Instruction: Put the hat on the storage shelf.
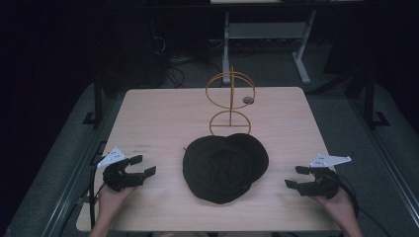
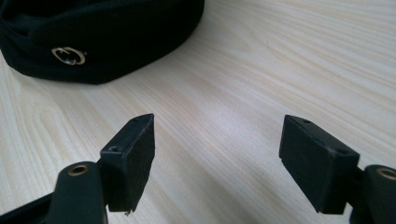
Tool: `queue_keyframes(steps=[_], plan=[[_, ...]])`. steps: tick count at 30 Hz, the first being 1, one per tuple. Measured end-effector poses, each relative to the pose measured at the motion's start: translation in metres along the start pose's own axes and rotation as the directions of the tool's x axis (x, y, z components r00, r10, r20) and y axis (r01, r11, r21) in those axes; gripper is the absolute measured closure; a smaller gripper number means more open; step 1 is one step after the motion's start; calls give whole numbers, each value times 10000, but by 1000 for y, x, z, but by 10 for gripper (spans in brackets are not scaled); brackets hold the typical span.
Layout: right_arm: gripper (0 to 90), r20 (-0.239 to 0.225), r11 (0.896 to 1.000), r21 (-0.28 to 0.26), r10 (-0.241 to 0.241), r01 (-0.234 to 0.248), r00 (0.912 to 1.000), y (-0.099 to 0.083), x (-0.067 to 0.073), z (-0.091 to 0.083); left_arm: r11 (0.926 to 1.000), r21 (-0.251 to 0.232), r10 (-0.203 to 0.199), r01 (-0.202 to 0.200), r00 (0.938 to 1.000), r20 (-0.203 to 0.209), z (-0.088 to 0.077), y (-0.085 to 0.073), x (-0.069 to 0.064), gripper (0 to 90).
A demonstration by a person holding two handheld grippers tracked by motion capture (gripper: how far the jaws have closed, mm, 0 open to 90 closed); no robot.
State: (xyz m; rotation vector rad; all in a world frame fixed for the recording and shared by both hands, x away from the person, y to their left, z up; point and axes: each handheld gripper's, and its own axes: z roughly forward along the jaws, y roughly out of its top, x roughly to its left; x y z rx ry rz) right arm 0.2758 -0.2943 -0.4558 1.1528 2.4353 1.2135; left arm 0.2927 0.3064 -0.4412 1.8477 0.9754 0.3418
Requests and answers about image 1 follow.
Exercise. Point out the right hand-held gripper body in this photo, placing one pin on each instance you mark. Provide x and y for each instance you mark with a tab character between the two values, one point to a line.
323	180

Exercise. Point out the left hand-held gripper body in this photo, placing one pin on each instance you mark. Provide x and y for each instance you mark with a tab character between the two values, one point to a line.
116	174

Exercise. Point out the black cap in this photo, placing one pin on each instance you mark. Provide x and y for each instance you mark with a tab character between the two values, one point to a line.
224	168

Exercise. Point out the person's left hand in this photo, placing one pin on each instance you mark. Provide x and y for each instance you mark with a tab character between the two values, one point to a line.
111	201

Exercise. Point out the person's right hand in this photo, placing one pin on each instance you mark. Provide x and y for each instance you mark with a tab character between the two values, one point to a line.
339	208

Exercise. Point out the grey metal stand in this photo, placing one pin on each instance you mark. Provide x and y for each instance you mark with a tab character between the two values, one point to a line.
267	42

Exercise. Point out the black metal frame post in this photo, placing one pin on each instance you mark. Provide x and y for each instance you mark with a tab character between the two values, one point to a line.
97	98

